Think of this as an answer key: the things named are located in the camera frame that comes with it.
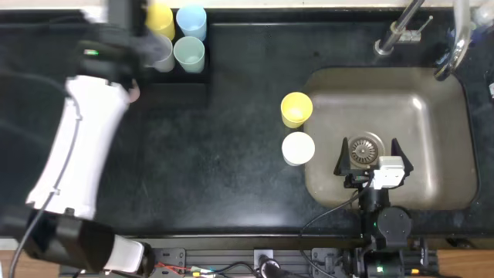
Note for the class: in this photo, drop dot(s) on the green cup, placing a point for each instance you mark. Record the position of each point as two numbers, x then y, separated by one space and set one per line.
189 54

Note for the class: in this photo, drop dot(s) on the black tray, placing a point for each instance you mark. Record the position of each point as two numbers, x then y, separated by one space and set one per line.
193 90

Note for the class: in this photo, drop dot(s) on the white cup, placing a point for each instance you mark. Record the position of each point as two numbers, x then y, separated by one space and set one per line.
298 148

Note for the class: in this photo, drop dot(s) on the blue soap bottle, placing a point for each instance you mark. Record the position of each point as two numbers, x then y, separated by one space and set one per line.
484 17

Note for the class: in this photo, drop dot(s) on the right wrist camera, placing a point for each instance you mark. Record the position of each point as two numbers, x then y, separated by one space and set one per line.
390 171

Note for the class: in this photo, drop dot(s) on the mounting rail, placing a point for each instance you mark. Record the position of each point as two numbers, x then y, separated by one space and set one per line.
224 256

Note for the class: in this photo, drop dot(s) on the yellow cup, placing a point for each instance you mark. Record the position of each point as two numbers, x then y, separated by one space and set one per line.
162 19
296 110

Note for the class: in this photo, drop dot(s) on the steel tap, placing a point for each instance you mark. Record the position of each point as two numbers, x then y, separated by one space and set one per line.
386 44

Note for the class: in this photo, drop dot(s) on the blue cup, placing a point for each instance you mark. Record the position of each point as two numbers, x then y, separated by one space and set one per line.
191 21

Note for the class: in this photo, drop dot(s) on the grey cup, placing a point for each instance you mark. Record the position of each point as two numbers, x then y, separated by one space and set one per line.
168 58

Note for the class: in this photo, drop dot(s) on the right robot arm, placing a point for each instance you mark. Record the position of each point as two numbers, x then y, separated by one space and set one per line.
393 226

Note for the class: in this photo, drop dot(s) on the steel sink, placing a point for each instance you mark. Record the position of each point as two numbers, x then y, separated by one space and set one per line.
424 116

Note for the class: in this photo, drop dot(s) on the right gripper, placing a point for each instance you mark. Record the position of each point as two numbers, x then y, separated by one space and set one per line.
357 181

